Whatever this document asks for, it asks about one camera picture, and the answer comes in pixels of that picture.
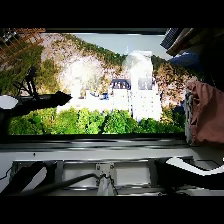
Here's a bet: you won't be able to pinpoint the brown pants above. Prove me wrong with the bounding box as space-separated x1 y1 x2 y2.
185 79 224 146

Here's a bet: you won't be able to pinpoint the grey garment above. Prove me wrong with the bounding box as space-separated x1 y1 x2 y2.
183 89 195 145

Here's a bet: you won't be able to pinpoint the wooden lattice rack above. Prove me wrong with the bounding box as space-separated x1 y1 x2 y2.
0 28 47 64

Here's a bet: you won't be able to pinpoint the silver frame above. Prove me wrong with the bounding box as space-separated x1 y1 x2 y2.
0 138 224 197

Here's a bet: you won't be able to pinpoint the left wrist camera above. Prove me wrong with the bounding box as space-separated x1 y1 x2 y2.
14 65 40 98

